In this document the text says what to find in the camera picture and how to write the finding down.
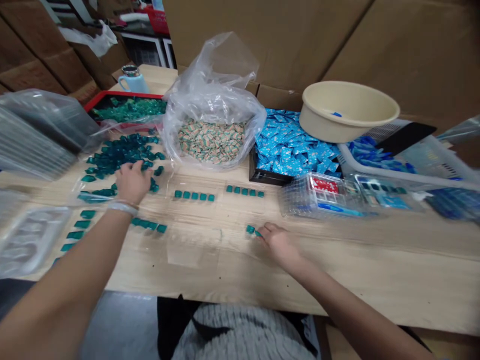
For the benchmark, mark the person's right hand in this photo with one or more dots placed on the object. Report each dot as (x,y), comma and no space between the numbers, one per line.
(279,242)

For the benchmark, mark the person's left hand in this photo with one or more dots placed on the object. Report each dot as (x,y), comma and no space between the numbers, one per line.
(131,183)

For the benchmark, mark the person's right fingers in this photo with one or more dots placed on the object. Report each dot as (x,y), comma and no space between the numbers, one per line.
(267,230)

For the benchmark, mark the person's left fingers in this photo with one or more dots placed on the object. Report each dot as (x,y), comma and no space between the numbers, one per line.
(141,167)

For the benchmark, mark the pile of teal candies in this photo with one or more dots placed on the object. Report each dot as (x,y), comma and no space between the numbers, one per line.
(120,153)

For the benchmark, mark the row of teal candies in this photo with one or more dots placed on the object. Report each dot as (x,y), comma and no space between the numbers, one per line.
(150,225)
(194,195)
(77,230)
(245,191)

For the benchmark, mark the red tray of teal candies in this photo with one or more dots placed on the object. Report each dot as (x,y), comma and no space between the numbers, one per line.
(125,107)

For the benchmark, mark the filled clear plastic tray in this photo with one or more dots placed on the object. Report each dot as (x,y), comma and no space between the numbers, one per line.
(322,197)
(388,195)

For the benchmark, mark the heap of striped candies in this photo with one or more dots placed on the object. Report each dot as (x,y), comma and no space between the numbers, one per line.
(212,141)

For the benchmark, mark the black box of blue packets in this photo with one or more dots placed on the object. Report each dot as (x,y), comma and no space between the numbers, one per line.
(292,148)

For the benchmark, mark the light blue water bottle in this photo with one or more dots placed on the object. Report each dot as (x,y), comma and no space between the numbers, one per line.
(133,80)

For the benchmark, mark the clear plastic bag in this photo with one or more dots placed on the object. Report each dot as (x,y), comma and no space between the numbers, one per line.
(215,105)

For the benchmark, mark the person's body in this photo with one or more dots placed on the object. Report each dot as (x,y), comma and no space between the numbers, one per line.
(240,330)

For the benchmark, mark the stack of clear plastic trays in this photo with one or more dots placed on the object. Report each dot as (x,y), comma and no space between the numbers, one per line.
(37,131)

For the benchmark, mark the empty clear plastic tray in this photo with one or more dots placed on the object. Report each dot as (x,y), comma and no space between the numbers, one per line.
(32,240)

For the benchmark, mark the white plastic bag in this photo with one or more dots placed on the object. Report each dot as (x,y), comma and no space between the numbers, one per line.
(95,37)

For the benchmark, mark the beige plastic basin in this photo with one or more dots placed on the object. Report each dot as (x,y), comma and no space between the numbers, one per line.
(348,112)

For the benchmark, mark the red plastic basket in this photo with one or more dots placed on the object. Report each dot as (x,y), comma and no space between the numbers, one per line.
(157,18)

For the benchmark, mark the white basket of blue sticks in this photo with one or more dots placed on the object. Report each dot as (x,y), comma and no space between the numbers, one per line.
(405,161)

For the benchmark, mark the heap of dark blue packets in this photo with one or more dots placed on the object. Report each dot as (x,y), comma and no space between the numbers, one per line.
(455,204)

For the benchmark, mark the wall of brown cartons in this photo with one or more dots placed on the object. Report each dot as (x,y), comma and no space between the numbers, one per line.
(337,41)

